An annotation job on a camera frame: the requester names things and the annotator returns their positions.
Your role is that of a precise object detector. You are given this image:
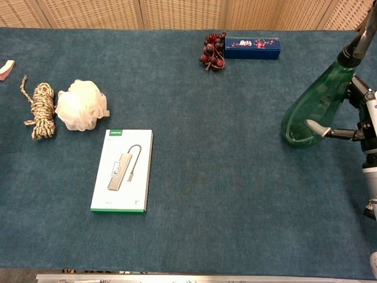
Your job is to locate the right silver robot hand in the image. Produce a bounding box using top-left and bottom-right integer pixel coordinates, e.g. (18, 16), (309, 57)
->
(305, 74), (377, 169)

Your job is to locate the green transparent spray bottle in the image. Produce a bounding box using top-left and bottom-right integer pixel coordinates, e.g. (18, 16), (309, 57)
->
(280, 4), (377, 149)

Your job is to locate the blue printed rectangular box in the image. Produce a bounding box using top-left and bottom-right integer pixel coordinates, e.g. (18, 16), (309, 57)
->
(224, 36), (281, 61)

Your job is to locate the red artificial grape bunch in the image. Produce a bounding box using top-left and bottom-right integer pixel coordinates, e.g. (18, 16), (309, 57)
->
(199, 31), (227, 73)

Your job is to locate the woven folding screen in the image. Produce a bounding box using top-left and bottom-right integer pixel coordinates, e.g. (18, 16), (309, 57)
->
(0, 0), (377, 31)

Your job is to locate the white USB hub box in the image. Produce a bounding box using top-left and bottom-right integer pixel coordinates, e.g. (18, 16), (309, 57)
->
(90, 129), (154, 216)

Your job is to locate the white mesh bath pouf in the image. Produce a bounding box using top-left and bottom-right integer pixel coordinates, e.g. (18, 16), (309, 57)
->
(55, 79), (111, 132)

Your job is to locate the pink white block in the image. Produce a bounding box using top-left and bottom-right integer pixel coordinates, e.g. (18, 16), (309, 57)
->
(0, 60), (16, 81)

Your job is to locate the aluminium profile rail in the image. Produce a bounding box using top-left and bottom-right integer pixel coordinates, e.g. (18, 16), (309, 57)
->
(35, 274), (362, 283)

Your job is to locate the camouflage rope bundle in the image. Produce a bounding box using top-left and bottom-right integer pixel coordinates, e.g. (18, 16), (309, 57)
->
(19, 74), (57, 141)

